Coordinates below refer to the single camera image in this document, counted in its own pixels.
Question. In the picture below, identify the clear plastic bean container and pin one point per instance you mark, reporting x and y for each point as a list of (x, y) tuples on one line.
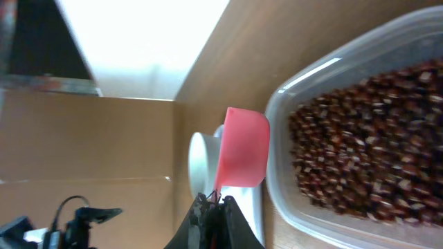
[(407, 41)]

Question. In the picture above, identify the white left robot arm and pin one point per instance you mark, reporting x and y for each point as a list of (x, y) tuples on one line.
[(20, 233)]

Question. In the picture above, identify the white digital kitchen scale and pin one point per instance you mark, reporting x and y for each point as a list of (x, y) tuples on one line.
[(248, 198)]

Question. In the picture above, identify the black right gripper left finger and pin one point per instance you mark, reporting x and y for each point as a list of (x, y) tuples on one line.
[(195, 230)]

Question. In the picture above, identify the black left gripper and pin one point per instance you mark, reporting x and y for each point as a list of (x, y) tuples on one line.
[(77, 233)]

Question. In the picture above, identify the red beans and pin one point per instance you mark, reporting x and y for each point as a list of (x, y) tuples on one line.
[(374, 150)]

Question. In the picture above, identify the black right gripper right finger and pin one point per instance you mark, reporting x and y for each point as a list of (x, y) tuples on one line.
[(234, 231)]

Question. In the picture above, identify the pink measuring scoop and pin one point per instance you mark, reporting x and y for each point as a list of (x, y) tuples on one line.
[(244, 150)]

